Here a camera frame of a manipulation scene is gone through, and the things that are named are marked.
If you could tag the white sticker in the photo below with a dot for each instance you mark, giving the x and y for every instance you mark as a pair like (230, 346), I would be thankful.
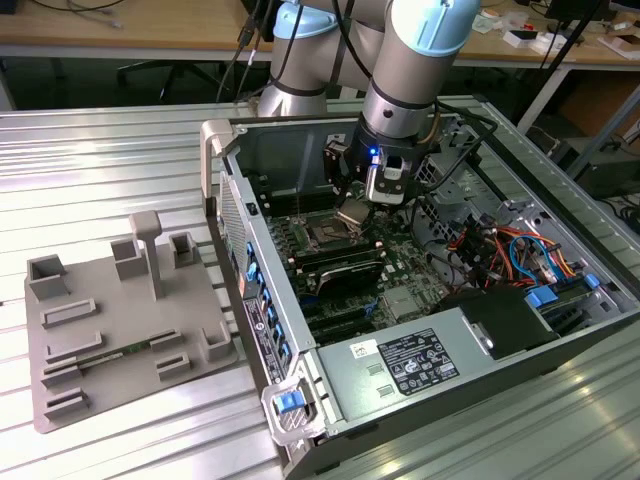
(363, 350)

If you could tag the blue plastic drive latch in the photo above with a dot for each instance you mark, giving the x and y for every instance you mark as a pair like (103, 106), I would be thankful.
(541, 296)

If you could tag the black equipment box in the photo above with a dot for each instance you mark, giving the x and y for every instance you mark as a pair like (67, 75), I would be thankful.
(615, 175)

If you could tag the grey power supply unit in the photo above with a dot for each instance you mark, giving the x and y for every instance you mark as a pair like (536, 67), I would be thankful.
(345, 380)

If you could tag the silver chipset heatsink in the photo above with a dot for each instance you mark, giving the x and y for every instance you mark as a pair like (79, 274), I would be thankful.
(400, 304)

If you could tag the grey parts rack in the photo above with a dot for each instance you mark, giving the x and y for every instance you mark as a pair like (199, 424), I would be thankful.
(125, 310)

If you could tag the grey open PC case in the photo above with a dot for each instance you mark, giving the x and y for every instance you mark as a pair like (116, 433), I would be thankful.
(270, 150)

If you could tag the green RAM stick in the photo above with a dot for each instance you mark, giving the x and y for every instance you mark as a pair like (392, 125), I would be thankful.
(136, 346)

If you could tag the small blue plastic clip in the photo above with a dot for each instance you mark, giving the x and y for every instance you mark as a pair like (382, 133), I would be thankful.
(590, 280)

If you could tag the brown cardboard box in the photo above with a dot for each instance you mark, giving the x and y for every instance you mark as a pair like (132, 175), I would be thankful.
(600, 110)

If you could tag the brown and white box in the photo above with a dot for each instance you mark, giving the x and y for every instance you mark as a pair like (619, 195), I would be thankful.
(625, 45)

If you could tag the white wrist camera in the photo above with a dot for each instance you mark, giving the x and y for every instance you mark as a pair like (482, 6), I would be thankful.
(390, 180)

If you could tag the thin metal locking lever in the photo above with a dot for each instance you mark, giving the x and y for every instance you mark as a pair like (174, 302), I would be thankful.
(298, 205)

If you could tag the black plastic shroud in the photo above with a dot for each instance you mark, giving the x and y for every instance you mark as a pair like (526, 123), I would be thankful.
(500, 320)

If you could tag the black expansion slot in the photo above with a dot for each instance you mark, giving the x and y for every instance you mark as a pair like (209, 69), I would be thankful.
(345, 330)
(335, 317)

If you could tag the green motherboard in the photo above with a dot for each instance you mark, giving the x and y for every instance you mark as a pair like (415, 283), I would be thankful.
(400, 260)

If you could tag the black graphics card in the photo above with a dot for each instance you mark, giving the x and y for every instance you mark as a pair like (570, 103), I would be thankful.
(350, 280)

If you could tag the wooden desk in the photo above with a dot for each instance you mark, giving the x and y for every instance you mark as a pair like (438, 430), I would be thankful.
(150, 30)

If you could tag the black power supply label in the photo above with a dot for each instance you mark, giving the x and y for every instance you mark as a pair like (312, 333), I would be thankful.
(417, 362)

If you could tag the black office chair base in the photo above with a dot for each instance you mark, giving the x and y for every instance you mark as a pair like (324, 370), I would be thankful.
(172, 75)

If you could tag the perforated metal drive cage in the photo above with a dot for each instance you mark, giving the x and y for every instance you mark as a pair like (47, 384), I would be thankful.
(450, 210)

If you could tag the black RAM slot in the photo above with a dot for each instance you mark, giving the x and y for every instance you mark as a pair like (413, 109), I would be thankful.
(335, 252)
(345, 261)

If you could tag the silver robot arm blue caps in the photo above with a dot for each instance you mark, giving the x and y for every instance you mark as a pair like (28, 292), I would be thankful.
(410, 70)

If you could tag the CPU socket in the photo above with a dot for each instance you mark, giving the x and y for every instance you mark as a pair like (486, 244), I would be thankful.
(307, 240)

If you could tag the white box black insert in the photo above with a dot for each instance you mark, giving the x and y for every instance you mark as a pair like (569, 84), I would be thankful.
(545, 42)

